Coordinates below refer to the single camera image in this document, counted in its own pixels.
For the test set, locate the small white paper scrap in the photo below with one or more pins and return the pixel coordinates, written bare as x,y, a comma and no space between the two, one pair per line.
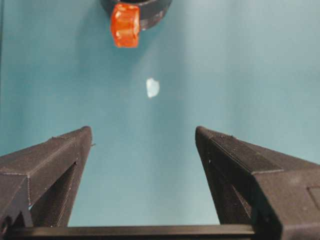
152,87

